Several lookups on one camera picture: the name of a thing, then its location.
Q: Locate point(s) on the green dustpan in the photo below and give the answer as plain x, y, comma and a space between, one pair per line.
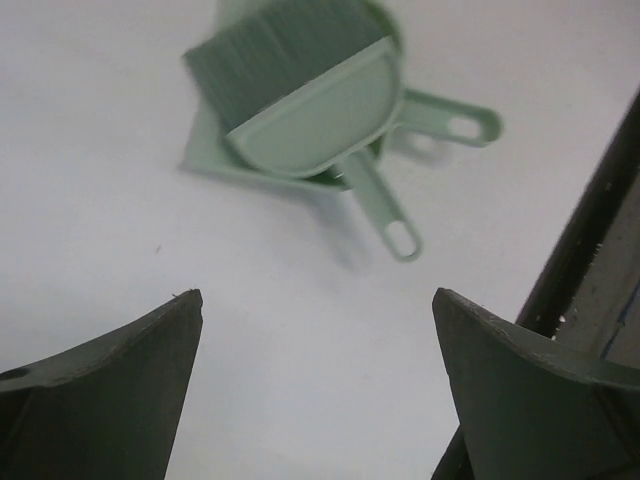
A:
400, 120

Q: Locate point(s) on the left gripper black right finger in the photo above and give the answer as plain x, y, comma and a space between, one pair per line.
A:
531, 408

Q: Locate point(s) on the green hand brush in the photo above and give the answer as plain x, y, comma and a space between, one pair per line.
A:
361, 176

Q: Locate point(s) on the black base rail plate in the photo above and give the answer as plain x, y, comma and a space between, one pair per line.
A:
587, 296

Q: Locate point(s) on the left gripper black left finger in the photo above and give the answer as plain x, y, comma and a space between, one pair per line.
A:
108, 408

